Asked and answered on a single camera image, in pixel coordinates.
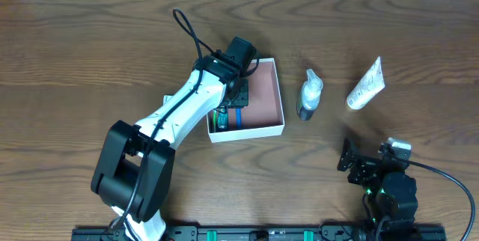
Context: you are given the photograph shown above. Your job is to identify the blue disposable razor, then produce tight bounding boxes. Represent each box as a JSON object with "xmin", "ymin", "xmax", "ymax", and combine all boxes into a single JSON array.
[{"xmin": 236, "ymin": 109, "xmax": 242, "ymax": 129}]

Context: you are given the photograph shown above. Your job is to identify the green white soap packet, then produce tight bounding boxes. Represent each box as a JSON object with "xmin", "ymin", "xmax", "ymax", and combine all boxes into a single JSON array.
[{"xmin": 213, "ymin": 107, "xmax": 229, "ymax": 132}]

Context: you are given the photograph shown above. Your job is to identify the white box brown inside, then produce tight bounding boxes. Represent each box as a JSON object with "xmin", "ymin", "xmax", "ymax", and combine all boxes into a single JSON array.
[{"xmin": 207, "ymin": 58, "xmax": 284, "ymax": 143}]

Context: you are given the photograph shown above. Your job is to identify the white lotion tube gold cap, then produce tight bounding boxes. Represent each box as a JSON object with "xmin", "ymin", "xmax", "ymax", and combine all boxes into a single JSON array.
[{"xmin": 346, "ymin": 56, "xmax": 385, "ymax": 110}]

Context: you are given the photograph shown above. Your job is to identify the white green toothbrush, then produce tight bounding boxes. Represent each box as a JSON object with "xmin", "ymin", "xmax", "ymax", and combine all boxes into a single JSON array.
[{"xmin": 210, "ymin": 111, "xmax": 216, "ymax": 133}]

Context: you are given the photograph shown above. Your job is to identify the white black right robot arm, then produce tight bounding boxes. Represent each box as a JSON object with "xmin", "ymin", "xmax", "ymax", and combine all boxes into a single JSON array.
[{"xmin": 337, "ymin": 138, "xmax": 421, "ymax": 240}]

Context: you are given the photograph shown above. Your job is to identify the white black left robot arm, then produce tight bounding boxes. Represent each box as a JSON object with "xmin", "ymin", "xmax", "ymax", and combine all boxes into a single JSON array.
[{"xmin": 91, "ymin": 37, "xmax": 259, "ymax": 240}]

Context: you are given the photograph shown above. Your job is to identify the clear dark foam pump bottle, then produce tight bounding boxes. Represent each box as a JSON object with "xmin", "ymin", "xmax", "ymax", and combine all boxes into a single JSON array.
[{"xmin": 296, "ymin": 69, "xmax": 323, "ymax": 121}]

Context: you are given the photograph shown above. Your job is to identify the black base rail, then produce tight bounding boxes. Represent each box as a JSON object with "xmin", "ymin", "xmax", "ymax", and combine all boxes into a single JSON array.
[{"xmin": 70, "ymin": 225, "xmax": 447, "ymax": 241}]

